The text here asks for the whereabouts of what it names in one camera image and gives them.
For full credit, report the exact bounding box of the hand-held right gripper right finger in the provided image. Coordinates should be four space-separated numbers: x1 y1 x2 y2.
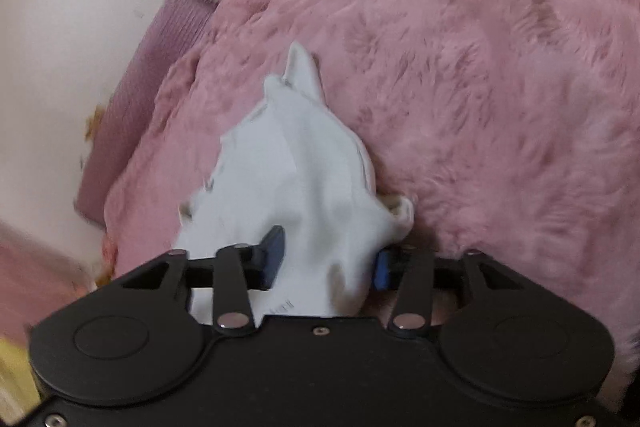
372 244 517 339

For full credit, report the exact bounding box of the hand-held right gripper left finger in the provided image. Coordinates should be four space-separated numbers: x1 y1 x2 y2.
121 226 287 339

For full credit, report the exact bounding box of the small white garment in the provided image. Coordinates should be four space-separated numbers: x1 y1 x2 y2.
177 41 416 319

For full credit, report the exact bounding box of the purple ribbed bed sheet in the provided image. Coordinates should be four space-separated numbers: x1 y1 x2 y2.
74 0 222 225

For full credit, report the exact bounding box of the pink fluffy blanket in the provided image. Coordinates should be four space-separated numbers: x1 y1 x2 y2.
101 0 640 360

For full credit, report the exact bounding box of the pink fabric panel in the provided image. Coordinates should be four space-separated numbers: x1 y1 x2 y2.
0 221 98 344

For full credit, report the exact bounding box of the yellow cloth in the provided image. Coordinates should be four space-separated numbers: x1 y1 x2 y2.
0 338 41 410

